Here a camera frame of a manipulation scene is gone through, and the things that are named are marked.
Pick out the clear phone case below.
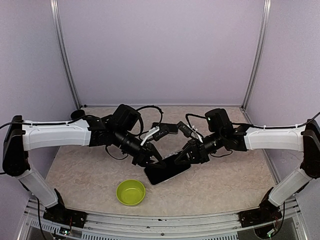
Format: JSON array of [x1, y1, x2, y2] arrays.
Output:
[[143, 152, 191, 186]]

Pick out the right aluminium frame post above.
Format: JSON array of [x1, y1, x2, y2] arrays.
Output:
[[241, 0, 272, 112]]

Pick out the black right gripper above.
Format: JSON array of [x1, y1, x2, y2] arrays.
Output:
[[173, 129, 224, 164]]

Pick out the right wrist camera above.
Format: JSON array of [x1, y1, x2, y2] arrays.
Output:
[[177, 121, 204, 143]]

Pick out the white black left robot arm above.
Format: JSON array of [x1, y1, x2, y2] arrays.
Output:
[[2, 104, 166, 227]]

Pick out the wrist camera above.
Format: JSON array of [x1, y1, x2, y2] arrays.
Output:
[[140, 126, 170, 146], [177, 121, 204, 143]]

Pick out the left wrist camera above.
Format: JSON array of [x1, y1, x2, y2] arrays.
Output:
[[140, 126, 170, 146]]

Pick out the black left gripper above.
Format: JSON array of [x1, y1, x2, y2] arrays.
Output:
[[113, 127, 167, 169]]

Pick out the green bowl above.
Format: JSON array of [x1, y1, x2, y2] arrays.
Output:
[[116, 179, 146, 207]]

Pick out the aluminium frame post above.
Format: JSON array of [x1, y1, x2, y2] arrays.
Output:
[[241, 0, 272, 112], [50, 0, 82, 109]]

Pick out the dark green mug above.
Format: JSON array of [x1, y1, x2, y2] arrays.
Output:
[[70, 109, 86, 121]]

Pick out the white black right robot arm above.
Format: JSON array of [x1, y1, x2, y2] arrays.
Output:
[[174, 108, 320, 227]]

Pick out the front aluminium rail base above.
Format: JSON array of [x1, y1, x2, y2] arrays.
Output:
[[16, 196, 310, 240]]

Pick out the left aluminium frame post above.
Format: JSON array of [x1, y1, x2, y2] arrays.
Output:
[[50, 0, 82, 109]]

